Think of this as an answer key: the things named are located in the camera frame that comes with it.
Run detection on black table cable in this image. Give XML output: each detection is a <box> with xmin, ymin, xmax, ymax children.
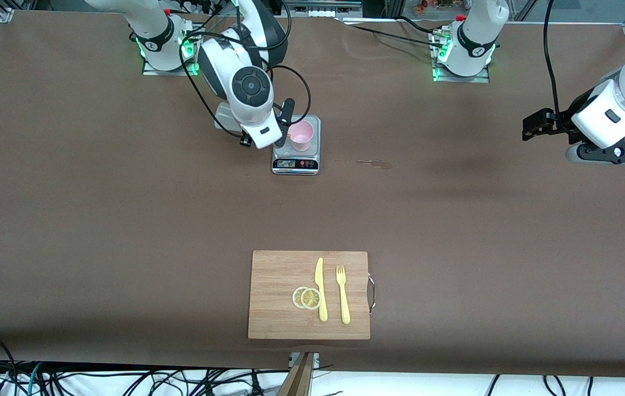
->
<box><xmin>337</xmin><ymin>19</ymin><xmax>445</xmax><ymax>50</ymax></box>

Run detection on wooden beam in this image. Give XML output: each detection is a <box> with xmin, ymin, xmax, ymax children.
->
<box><xmin>277</xmin><ymin>352</ymin><xmax>315</xmax><ymax>396</ymax></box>

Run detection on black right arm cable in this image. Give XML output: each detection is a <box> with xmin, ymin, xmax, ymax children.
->
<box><xmin>182</xmin><ymin>0</ymin><xmax>311</xmax><ymax>139</ymax></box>

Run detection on orange toy items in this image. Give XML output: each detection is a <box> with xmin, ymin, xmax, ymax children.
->
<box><xmin>414</xmin><ymin>0</ymin><xmax>459</xmax><ymax>15</ymax></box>

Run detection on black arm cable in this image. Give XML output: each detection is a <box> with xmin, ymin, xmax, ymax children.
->
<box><xmin>542</xmin><ymin>0</ymin><xmax>572</xmax><ymax>124</ymax></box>
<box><xmin>182</xmin><ymin>0</ymin><xmax>311</xmax><ymax>139</ymax></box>

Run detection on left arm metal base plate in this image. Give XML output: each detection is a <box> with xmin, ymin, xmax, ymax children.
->
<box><xmin>432</xmin><ymin>27</ymin><xmax>490</xmax><ymax>84</ymax></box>

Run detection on teal floor cable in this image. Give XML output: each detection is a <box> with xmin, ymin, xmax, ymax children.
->
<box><xmin>25</xmin><ymin>362</ymin><xmax>43</xmax><ymax>396</ymax></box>

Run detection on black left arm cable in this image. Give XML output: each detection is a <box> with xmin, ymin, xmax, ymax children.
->
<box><xmin>542</xmin><ymin>0</ymin><xmax>572</xmax><ymax>124</ymax></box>

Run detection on small metal bracket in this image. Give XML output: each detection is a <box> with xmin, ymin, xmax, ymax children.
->
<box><xmin>289</xmin><ymin>352</ymin><xmax>320</xmax><ymax>369</ymax></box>

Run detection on pink plastic cup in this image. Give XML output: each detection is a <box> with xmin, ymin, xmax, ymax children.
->
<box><xmin>288</xmin><ymin>120</ymin><xmax>315</xmax><ymax>152</ymax></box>

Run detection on silver digital kitchen scale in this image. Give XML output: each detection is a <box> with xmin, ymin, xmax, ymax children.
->
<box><xmin>272</xmin><ymin>114</ymin><xmax>322</xmax><ymax>176</ymax></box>

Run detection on grey power strip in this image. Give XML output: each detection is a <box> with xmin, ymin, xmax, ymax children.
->
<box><xmin>281</xmin><ymin>0</ymin><xmax>364</xmax><ymax>18</ymax></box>

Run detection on yellow plastic fork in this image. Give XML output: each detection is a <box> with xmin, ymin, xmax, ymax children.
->
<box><xmin>336</xmin><ymin>265</ymin><xmax>351</xmax><ymax>325</ymax></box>

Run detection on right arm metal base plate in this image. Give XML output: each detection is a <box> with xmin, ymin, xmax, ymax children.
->
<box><xmin>142</xmin><ymin>22</ymin><xmax>201</xmax><ymax>76</ymax></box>

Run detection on bamboo cutting board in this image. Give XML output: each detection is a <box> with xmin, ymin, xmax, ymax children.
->
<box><xmin>247</xmin><ymin>250</ymin><xmax>377</xmax><ymax>340</ymax></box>

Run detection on yellow plastic knife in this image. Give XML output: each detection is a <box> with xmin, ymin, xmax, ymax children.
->
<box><xmin>314</xmin><ymin>257</ymin><xmax>328</xmax><ymax>322</ymax></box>

